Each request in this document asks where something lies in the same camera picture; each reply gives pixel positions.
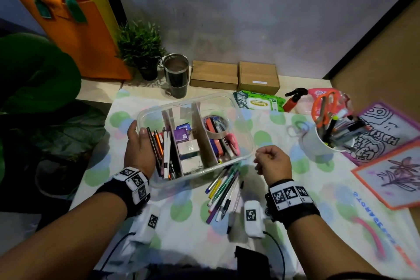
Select flat plain cardboard box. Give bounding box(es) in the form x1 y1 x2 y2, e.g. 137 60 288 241
189 60 239 91

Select person's left forearm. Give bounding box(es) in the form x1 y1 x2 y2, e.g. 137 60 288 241
0 192 128 280

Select labelled cardboard box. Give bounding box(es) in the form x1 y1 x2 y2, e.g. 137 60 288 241
237 61 280 96

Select orange scissors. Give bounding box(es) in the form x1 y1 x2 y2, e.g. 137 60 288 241
311 90 339 128

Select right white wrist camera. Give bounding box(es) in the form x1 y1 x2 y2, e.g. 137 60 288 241
243 200 267 238

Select small potted plant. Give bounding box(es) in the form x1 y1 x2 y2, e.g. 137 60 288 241
116 20 167 81

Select polka dot tablecloth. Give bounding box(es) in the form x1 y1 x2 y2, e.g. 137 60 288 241
70 88 420 280

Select white teal small box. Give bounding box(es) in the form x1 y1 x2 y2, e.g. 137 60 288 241
177 139 201 160

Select red spray bottle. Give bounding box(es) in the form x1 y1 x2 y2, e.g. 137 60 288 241
283 87 308 113

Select orange felt bag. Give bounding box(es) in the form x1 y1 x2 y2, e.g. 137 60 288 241
17 0 133 81

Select silver black utility knife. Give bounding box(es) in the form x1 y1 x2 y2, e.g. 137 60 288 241
215 119 234 159

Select small pink scissors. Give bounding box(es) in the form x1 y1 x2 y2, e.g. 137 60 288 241
225 133 241 156

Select right camera black cable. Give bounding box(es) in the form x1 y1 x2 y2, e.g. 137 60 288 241
264 230 394 280

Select cardboard box dividers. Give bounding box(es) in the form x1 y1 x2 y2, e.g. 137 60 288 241
161 102 219 175

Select clear plastic organizer box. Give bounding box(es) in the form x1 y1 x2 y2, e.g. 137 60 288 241
136 92 255 189

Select clear box lid red handle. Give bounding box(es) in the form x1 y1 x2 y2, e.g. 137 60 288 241
321 178 420 270

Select large leafy plant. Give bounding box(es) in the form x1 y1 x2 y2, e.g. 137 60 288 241
0 33 107 189

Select bunch of markers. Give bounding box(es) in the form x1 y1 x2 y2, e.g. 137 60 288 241
323 107 370 152

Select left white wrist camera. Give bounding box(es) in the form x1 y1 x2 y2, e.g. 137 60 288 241
129 204 161 244

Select left camera black cable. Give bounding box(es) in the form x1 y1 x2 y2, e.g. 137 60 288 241
100 232 135 272

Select right marker wristband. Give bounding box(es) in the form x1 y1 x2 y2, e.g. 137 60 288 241
265 179 321 230

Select purple framed drawing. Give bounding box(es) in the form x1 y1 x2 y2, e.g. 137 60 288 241
343 101 420 167

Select camera black cable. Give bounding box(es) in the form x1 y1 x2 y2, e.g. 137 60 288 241
100 232 135 272
264 230 394 280

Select person's black clothing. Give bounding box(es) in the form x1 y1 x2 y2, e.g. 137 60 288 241
91 263 289 280

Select person's right forearm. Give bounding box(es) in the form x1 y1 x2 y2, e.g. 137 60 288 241
287 212 381 280

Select orange framed flower drawing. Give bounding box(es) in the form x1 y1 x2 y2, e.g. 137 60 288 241
351 140 420 210

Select steel tumbler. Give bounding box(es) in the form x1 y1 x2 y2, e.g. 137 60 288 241
163 53 190 99

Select green wet wipes pack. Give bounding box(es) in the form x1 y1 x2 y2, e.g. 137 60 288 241
233 90 285 112

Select person's right hand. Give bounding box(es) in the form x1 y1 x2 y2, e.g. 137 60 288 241
253 145 293 186

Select clear handled scissors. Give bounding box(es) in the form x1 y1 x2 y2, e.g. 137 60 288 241
287 121 311 138

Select pink plastic pack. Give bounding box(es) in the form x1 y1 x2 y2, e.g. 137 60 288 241
297 87 354 116

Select clear tape roll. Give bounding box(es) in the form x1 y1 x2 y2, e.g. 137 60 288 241
203 115 230 139

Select pile of assorted pens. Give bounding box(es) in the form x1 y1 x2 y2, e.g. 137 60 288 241
146 127 245 235

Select left marker wristband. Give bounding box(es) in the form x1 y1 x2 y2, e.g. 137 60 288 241
94 167 151 220

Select person's left hand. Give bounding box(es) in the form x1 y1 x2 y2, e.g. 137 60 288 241
124 120 157 179

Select marker wristband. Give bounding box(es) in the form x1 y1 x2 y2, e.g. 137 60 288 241
94 167 151 220
265 179 321 230

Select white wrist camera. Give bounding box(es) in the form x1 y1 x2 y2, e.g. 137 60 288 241
243 200 267 238
129 204 161 244

